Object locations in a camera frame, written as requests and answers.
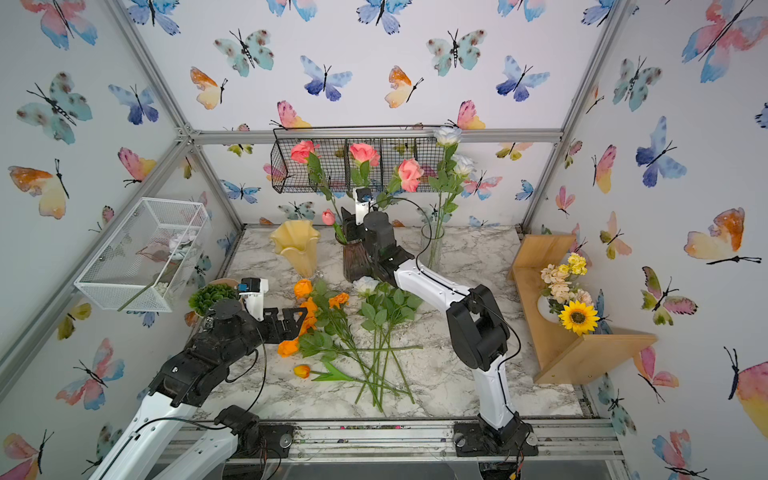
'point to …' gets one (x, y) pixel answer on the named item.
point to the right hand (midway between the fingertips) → (351, 201)
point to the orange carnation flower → (338, 299)
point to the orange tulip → (304, 371)
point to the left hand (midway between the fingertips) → (294, 308)
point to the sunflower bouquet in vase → (564, 301)
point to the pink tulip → (329, 218)
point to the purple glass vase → (356, 261)
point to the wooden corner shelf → (563, 357)
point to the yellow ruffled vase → (298, 239)
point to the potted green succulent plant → (204, 298)
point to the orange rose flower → (303, 287)
